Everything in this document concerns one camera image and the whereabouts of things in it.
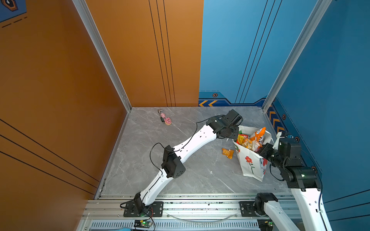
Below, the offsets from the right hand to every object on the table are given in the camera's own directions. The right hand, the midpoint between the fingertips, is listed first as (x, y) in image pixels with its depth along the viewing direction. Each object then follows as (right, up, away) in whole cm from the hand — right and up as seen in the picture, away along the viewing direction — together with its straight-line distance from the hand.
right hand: (259, 144), depth 70 cm
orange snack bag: (0, +3, 0) cm, 3 cm away
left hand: (-8, +5, +10) cm, 14 cm away
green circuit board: (-56, -39, 0) cm, 68 cm away
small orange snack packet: (-4, 0, +2) cm, 5 cm away
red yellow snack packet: (-6, +2, +8) cm, 10 cm away
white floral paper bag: (-2, -11, +1) cm, 11 cm away
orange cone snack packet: (-9, -9, +23) cm, 26 cm away
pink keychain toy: (-51, +12, +38) cm, 65 cm away
